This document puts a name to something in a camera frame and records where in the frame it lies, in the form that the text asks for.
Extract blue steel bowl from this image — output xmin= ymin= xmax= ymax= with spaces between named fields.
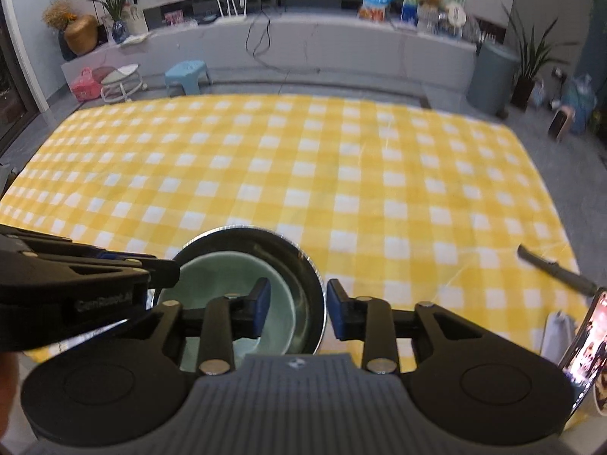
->
xmin=152 ymin=226 xmax=326 ymax=355

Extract smartphone with lit screen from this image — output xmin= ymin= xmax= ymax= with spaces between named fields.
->
xmin=560 ymin=288 xmax=606 ymax=416

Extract small pink heater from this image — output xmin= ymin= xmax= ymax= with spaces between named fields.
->
xmin=547 ymin=105 xmax=575 ymax=142

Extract white wifi router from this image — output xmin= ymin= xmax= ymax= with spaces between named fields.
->
xmin=215 ymin=0 xmax=248 ymax=24

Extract blue snack bag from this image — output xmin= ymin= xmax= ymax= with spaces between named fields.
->
xmin=357 ymin=0 xmax=392 ymax=23

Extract black cable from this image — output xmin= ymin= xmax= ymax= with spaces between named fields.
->
xmin=244 ymin=8 xmax=324 ymax=77

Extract blue vase plant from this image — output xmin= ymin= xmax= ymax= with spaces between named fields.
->
xmin=90 ymin=0 xmax=129 ymax=44

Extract grey tv cabinet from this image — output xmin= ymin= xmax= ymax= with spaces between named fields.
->
xmin=61 ymin=10 xmax=476 ymax=91

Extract yellow checkered tablecloth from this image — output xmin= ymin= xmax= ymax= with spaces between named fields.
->
xmin=1 ymin=94 xmax=588 ymax=351

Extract black knife handle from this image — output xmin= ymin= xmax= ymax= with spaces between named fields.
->
xmin=516 ymin=245 xmax=599 ymax=297

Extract grey trash bin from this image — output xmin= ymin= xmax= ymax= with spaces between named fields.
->
xmin=466 ymin=41 xmax=520 ymax=116

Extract golden round vase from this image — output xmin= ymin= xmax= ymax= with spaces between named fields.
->
xmin=64 ymin=14 xmax=98 ymax=55

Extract pink storage box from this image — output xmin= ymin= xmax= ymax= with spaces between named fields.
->
xmin=69 ymin=68 xmax=102 ymax=103

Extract green ceramic bowl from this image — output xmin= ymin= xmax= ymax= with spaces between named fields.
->
xmin=157 ymin=252 xmax=296 ymax=366

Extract light blue plastic stool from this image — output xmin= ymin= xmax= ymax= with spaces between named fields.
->
xmin=165 ymin=60 xmax=212 ymax=96

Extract potted green plant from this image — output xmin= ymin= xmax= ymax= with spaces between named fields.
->
xmin=502 ymin=6 xmax=578 ymax=111

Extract small round white stool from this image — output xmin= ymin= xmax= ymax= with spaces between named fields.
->
xmin=101 ymin=64 xmax=148 ymax=104

